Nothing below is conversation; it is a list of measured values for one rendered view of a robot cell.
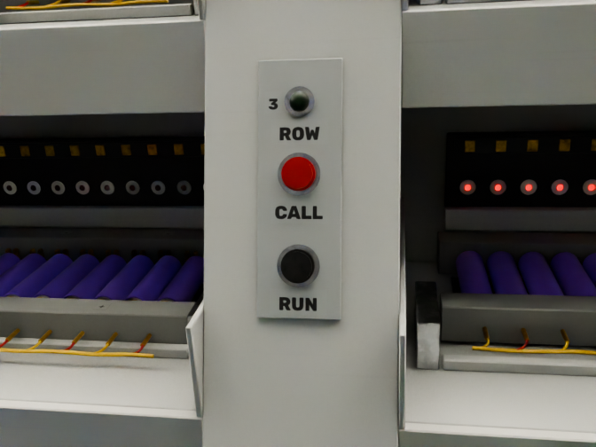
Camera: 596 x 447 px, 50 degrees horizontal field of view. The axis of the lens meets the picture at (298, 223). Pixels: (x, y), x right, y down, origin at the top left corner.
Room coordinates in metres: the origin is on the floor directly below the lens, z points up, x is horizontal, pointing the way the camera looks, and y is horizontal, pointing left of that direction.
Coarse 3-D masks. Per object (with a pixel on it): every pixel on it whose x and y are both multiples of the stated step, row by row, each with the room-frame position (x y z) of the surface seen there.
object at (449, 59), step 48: (432, 0) 0.34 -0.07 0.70; (480, 0) 0.33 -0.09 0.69; (528, 0) 0.33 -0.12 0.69; (576, 0) 0.31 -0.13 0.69; (432, 48) 0.30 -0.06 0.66; (480, 48) 0.30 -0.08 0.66; (528, 48) 0.29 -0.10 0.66; (576, 48) 0.29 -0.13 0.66; (432, 96) 0.31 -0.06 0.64; (480, 96) 0.30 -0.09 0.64; (528, 96) 0.30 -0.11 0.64; (576, 96) 0.30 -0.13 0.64
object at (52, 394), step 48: (192, 336) 0.29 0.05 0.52; (0, 384) 0.35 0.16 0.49; (48, 384) 0.34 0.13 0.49; (96, 384) 0.34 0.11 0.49; (144, 384) 0.34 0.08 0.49; (192, 384) 0.30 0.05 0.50; (0, 432) 0.33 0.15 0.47; (48, 432) 0.33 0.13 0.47; (96, 432) 0.32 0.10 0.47; (144, 432) 0.32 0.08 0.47; (192, 432) 0.31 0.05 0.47
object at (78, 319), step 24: (0, 312) 0.38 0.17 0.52; (24, 312) 0.37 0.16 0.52; (48, 312) 0.37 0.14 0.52; (72, 312) 0.37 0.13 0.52; (96, 312) 0.37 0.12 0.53; (120, 312) 0.36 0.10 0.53; (144, 312) 0.36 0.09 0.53; (168, 312) 0.36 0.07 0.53; (0, 336) 0.38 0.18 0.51; (24, 336) 0.38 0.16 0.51; (48, 336) 0.38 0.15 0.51; (72, 336) 0.37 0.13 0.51; (96, 336) 0.37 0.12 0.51; (120, 336) 0.37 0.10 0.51; (144, 336) 0.37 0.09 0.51; (168, 336) 0.36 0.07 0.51
